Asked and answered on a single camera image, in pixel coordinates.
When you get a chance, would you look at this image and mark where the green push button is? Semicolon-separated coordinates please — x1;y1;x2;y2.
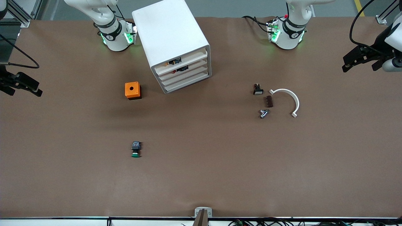
131;141;142;158

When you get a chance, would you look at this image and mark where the white curved plastic arc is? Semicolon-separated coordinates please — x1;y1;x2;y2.
269;89;300;118

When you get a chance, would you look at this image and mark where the orange box with round hole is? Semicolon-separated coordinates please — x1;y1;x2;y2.
125;82;142;100

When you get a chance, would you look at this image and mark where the aluminium frame post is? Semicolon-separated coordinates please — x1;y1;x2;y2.
6;0;43;28
376;0;402;25

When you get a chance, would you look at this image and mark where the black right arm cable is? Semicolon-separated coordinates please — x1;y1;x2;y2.
0;34;40;69

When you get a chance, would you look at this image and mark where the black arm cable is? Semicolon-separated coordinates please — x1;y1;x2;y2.
350;0;376;47
0;34;40;69

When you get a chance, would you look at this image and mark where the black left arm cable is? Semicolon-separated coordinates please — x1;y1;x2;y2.
350;0;376;47

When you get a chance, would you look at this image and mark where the black base cable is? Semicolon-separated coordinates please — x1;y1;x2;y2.
242;15;274;33

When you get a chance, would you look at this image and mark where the white table edge rail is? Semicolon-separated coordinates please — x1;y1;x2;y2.
0;217;402;226

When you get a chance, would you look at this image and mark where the black cable bundle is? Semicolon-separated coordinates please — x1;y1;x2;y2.
229;218;402;226

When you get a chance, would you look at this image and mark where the grey mounting bracket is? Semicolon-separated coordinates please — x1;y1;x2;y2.
194;207;213;218

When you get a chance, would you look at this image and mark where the brown camera mount bar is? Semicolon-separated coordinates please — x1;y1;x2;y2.
192;209;209;226

